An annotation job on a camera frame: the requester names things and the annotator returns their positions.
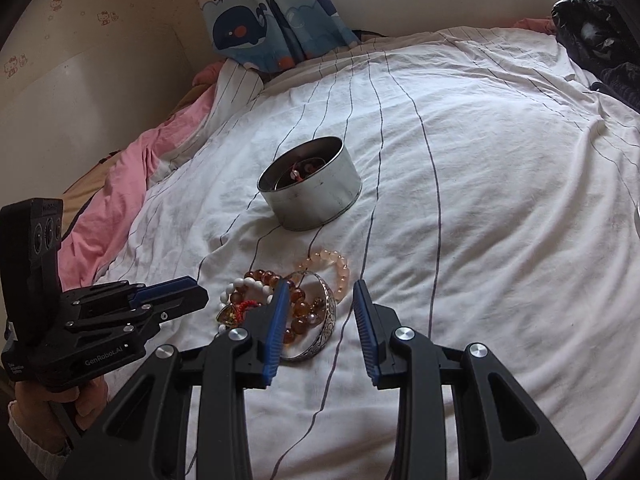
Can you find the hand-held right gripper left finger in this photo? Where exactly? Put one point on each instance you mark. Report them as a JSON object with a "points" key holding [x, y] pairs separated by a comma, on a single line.
{"points": [[277, 332]]}

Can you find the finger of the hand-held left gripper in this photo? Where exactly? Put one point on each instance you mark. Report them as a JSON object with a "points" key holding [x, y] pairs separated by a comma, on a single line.
{"points": [[170, 288], [180, 305]]}

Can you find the pink blanket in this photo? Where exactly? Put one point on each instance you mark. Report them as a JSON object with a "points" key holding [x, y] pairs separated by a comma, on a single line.
{"points": [[125, 175]]}

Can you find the round tin lid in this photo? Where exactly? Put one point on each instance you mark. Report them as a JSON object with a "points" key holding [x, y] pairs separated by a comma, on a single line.
{"points": [[637, 220]]}

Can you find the small pink cloth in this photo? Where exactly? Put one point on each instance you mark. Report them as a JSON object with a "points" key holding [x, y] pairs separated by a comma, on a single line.
{"points": [[535, 25]]}

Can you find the whale print curtain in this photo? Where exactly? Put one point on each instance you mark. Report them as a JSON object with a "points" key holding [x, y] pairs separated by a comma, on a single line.
{"points": [[240, 30]]}

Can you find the white striped bed sheet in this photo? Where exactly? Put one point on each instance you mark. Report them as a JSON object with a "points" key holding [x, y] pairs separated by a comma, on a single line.
{"points": [[475, 160]]}

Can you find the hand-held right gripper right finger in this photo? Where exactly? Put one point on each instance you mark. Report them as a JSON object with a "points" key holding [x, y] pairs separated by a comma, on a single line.
{"points": [[367, 332]]}

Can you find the round metal tin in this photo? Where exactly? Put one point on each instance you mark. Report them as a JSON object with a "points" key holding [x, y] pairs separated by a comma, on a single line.
{"points": [[320, 200]]}

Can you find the black garment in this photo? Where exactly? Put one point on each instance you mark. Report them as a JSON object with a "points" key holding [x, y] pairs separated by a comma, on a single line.
{"points": [[590, 25]]}

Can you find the person's left hand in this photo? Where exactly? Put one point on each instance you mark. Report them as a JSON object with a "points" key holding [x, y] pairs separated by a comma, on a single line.
{"points": [[92, 400]]}

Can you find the silver bangle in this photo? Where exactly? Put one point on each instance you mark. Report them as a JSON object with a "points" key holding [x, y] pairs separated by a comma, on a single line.
{"points": [[330, 300]]}

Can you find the person's left forearm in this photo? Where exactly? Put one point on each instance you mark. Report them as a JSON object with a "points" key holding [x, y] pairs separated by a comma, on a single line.
{"points": [[35, 452]]}

